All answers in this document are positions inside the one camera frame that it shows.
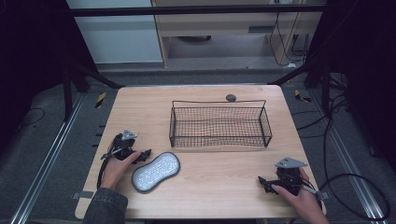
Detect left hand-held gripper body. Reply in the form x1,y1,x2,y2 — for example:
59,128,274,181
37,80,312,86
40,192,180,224
108,129,139,161

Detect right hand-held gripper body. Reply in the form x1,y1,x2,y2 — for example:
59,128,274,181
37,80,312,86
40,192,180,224
274,157,309,197

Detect grey scrubbing pad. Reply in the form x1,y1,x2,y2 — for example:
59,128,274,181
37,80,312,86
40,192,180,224
131,151,182,194

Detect black wire basket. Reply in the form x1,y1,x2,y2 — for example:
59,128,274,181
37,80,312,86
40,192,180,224
168,99,274,149

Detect person's left hand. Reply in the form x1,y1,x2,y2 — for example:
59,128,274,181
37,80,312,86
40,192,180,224
99,150,142,191

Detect person's right hand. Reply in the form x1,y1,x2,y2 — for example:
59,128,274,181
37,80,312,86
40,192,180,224
271,167,325,217

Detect yellow black tape strip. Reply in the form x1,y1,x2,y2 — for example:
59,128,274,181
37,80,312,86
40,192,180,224
293,89,313,104
94,91,107,109

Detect grey tape piece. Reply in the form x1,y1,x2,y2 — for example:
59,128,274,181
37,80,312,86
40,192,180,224
71,189,94,201

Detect black metal stand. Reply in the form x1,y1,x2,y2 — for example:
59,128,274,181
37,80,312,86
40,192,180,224
268,54,332,115
61,54,126,123

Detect white cabinet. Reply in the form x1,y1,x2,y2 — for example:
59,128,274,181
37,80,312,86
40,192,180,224
65,0,164,65

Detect black curtain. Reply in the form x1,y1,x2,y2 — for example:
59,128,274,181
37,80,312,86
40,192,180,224
0,0,98,153
304,0,396,173

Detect light wooden desk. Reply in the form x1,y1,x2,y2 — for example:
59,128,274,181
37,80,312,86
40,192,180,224
150,0,327,69

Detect black horizontal metal bar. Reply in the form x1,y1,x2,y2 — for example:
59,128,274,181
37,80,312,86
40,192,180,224
66,4,329,19

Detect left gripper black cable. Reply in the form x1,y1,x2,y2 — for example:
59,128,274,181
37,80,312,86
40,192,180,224
96,147,123,190

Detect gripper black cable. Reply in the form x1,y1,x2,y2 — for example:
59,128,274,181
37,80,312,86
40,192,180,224
301,173,391,222
96,147,123,190

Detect black floor cable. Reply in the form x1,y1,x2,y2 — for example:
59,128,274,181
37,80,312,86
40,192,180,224
294,92,353,139
18,106,47,128

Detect aluminium floor rail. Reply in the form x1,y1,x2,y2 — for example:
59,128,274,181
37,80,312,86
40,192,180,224
310,89,388,224
8,92,86,224

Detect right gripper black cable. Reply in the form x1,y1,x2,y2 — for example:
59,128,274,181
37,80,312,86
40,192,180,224
301,173,391,222

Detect black hanging cables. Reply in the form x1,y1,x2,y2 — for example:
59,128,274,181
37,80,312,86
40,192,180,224
268,0,311,68

